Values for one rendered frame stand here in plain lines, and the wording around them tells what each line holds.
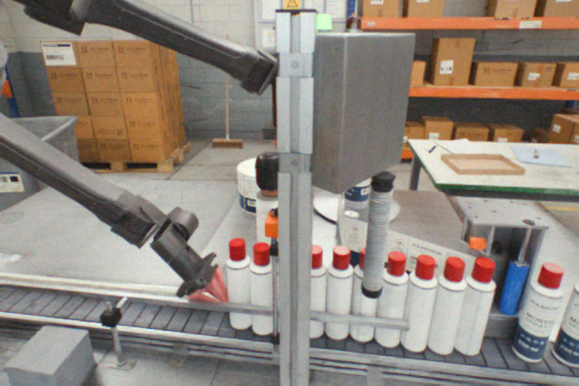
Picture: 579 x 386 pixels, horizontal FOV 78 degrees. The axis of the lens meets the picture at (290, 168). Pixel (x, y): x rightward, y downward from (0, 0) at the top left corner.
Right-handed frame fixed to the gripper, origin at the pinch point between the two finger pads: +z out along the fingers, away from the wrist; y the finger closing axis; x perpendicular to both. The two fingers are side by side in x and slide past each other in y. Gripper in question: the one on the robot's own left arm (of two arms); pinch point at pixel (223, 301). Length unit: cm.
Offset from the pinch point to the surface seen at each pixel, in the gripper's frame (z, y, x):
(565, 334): 41, -1, -53
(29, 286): -28.3, -3.8, 31.5
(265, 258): -4.0, -1.6, -15.7
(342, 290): 9.8, -2.0, -23.9
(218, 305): -1.7, -4.1, -1.8
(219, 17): -140, 435, 64
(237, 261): -6.4, -1.0, -10.1
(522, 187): 80, 106, -77
